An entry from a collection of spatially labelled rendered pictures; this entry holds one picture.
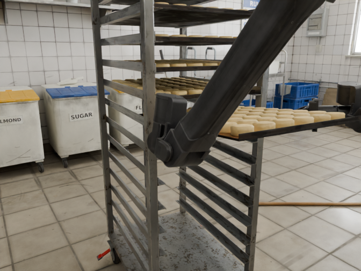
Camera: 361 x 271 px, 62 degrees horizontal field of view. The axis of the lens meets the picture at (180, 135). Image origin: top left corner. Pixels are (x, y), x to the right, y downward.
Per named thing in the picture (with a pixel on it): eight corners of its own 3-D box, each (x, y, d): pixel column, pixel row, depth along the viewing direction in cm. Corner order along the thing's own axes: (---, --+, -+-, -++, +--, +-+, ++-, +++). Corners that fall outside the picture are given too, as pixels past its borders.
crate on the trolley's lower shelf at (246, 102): (251, 111, 478) (252, 98, 473) (272, 114, 451) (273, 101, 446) (228, 116, 442) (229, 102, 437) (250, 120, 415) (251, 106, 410)
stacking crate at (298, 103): (295, 105, 524) (296, 93, 518) (316, 108, 492) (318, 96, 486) (273, 108, 492) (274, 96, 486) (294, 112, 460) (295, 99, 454)
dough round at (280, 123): (267, 127, 72) (267, 119, 72) (284, 126, 74) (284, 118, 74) (281, 130, 68) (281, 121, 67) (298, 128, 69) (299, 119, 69)
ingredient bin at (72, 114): (60, 171, 287) (51, 90, 266) (48, 152, 338) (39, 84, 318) (114, 160, 315) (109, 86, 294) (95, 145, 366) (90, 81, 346)
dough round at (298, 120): (318, 125, 72) (318, 116, 72) (303, 127, 70) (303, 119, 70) (302, 123, 77) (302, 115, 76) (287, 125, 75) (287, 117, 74)
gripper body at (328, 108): (309, 97, 98) (334, 97, 96) (308, 128, 100) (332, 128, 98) (312, 99, 92) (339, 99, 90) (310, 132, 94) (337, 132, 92)
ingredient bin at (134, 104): (123, 158, 322) (118, 86, 301) (104, 143, 374) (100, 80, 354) (167, 149, 349) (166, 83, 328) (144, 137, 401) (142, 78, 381)
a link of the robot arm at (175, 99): (165, 164, 55) (203, 162, 60) (175, 102, 52) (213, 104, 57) (137, 144, 64) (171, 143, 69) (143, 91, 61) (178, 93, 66)
